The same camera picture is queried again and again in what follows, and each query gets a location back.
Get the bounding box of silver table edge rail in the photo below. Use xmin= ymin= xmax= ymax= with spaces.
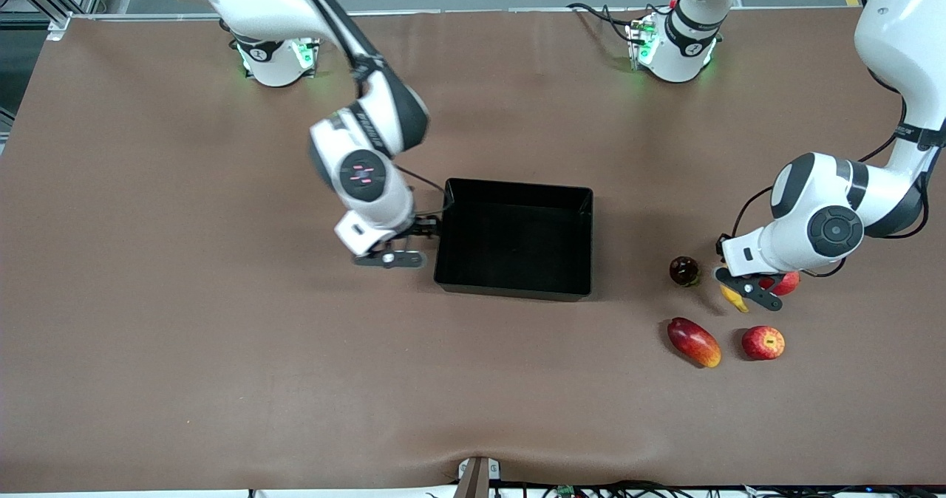
xmin=44 ymin=7 xmax=888 ymax=20

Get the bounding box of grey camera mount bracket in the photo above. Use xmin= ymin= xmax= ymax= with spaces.
xmin=457 ymin=456 xmax=501 ymax=498

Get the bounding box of red yellow mango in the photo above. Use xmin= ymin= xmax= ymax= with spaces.
xmin=667 ymin=317 xmax=722 ymax=369

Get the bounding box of black plastic box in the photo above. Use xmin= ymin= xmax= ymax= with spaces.
xmin=433 ymin=178 xmax=594 ymax=303

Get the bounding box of dark purple mangosteen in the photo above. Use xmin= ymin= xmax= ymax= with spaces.
xmin=669 ymin=256 xmax=701 ymax=287

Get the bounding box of small red apple yellow spot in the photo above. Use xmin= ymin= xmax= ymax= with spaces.
xmin=741 ymin=325 xmax=786 ymax=361

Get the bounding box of brown table cover sheet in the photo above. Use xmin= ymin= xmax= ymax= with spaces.
xmin=0 ymin=7 xmax=946 ymax=493

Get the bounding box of black left arm base cable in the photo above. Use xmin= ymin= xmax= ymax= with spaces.
xmin=567 ymin=1 xmax=655 ymax=44

